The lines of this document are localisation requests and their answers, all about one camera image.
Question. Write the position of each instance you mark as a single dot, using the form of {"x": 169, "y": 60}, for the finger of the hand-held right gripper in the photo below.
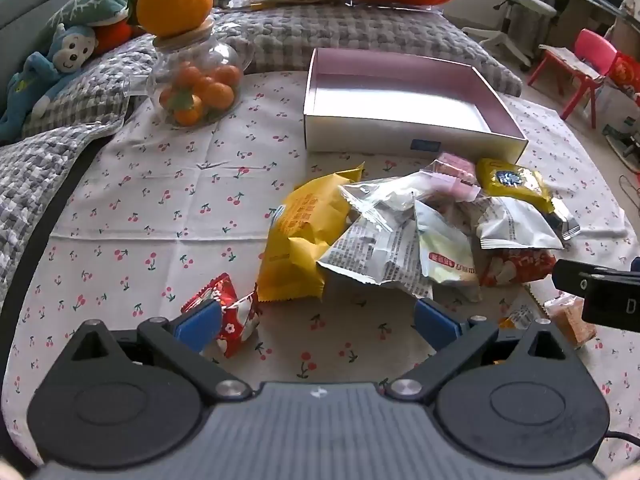
{"x": 572, "y": 275}

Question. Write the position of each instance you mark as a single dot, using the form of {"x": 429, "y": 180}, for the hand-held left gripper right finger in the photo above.
{"x": 435, "y": 325}

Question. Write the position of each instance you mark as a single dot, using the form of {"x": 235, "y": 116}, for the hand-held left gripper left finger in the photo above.
{"x": 200, "y": 325}

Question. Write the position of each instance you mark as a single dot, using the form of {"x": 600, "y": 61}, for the red floral snack packet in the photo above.
{"x": 240, "y": 320}

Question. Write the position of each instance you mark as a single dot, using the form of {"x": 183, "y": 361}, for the red white snack packet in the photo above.
{"x": 520, "y": 267}

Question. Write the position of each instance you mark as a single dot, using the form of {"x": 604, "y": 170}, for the clear orange cracker packet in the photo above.
{"x": 520, "y": 316}

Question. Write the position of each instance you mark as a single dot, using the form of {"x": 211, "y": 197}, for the plain silver snack packet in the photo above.
{"x": 510, "y": 225}

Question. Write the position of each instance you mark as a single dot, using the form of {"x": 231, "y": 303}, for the white green snack packet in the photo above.
{"x": 440, "y": 245}

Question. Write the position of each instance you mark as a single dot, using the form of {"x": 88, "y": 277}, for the newsprint pattern snack packet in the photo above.
{"x": 370, "y": 255}
{"x": 472, "y": 212}

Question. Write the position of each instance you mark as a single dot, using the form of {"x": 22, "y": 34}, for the yellow snack packet blue logo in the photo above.
{"x": 520, "y": 185}

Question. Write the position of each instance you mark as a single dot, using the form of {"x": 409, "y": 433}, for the large yellow snack packet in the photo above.
{"x": 295, "y": 240}

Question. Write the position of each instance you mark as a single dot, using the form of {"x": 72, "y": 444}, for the clear silver snack packet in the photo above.
{"x": 390, "y": 195}

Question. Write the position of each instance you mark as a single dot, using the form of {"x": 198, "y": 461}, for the pink snack packet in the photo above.
{"x": 455, "y": 165}

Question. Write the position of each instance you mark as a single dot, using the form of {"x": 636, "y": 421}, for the pink cardboard box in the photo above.
{"x": 400, "y": 130}

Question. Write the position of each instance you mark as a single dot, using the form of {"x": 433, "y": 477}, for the cherry print tablecloth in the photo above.
{"x": 165, "y": 200}

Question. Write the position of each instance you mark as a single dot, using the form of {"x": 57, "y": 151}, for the black device on floor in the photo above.
{"x": 622, "y": 140}

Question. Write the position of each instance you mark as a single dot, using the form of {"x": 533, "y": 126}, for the white cardboard box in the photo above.
{"x": 617, "y": 107}

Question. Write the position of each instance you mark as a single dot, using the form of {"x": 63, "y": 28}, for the red gift bag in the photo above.
{"x": 625, "y": 72}

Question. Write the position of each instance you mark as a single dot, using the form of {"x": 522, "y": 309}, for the folded newspaper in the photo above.
{"x": 565, "y": 57}

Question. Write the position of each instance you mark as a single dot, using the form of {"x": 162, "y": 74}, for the pink plastic child chair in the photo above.
{"x": 592, "y": 50}

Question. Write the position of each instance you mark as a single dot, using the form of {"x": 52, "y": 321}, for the pile of small mandarins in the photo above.
{"x": 205, "y": 90}

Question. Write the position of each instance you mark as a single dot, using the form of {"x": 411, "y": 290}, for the grey office chair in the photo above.
{"x": 515, "y": 0}

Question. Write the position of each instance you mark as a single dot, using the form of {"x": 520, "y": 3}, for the small orange plush cushion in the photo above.
{"x": 112, "y": 37}

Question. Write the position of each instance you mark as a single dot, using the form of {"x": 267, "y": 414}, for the blue monkey plush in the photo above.
{"x": 65, "y": 52}

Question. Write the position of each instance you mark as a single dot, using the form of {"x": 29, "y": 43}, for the glass jar with orange lid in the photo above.
{"x": 172, "y": 5}

